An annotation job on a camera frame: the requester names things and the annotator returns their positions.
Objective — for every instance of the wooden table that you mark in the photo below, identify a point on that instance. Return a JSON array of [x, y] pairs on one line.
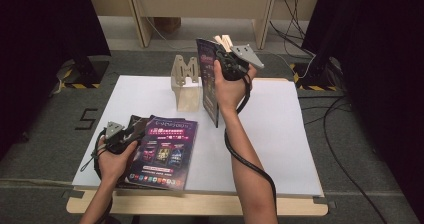
[[200, 205]]

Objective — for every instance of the purple magazine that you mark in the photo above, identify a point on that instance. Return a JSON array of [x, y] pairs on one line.
[[163, 150], [208, 94]]

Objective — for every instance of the beige wooden desk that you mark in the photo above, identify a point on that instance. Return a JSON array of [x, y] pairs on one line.
[[200, 0]]

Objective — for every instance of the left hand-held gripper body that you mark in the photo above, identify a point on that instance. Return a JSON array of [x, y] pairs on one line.
[[115, 140]]

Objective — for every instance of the black stand base striped tape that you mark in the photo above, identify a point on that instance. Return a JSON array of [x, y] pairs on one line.
[[316, 75], [90, 70]]

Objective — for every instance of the person's right hand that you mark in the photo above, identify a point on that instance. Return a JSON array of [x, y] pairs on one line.
[[231, 95]]

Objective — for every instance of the black curtain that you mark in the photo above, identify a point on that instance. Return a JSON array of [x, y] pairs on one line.
[[40, 50], [376, 67]]

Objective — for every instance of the person's left hand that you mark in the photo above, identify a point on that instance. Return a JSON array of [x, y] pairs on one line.
[[115, 167]]

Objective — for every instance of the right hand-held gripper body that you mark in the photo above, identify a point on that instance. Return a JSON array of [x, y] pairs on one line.
[[245, 55]]

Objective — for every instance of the white table sheet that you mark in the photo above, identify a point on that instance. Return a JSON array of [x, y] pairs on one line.
[[303, 170]]

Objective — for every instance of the wooden expandable book rack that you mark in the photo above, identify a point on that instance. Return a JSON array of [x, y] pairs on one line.
[[186, 97]]

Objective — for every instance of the white magazine with picture grid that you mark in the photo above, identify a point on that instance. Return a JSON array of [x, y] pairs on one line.
[[226, 41]]

